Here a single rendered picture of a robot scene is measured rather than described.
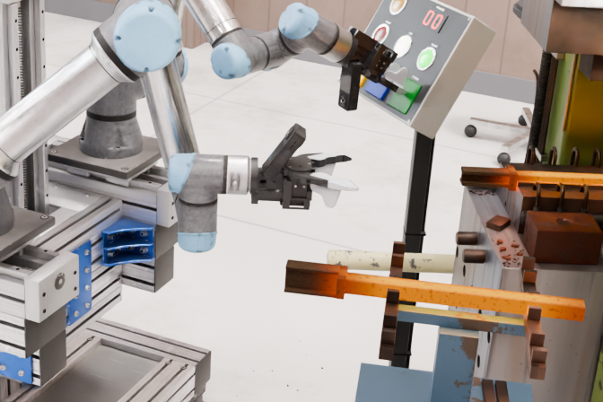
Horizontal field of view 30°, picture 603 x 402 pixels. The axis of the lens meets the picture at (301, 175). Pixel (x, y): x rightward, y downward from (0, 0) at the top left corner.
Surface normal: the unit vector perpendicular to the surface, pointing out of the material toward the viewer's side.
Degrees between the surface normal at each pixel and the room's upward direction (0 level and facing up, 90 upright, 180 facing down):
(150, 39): 85
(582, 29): 90
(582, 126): 90
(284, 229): 0
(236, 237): 0
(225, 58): 90
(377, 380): 0
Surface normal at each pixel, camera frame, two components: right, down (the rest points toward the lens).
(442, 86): 0.46, 0.37
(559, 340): 0.04, 0.39
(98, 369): 0.07, -0.92
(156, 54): 0.29, 0.31
